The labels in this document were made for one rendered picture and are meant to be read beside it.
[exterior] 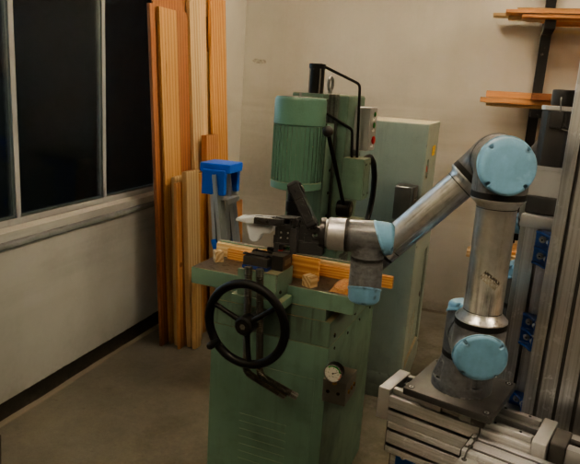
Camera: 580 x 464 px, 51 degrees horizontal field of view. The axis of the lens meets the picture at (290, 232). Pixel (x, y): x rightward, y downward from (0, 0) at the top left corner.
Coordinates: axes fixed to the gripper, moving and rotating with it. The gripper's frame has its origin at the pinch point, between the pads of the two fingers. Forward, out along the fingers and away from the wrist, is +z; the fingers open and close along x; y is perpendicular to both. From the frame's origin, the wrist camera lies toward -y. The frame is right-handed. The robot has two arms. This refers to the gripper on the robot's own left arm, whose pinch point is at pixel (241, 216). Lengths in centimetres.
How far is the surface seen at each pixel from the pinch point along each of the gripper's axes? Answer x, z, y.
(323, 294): 54, -16, 28
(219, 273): 62, 21, 27
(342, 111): 83, -15, -32
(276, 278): 47, -1, 23
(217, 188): 142, 46, 2
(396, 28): 294, -31, -107
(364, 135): 91, -23, -24
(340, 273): 68, -20, 24
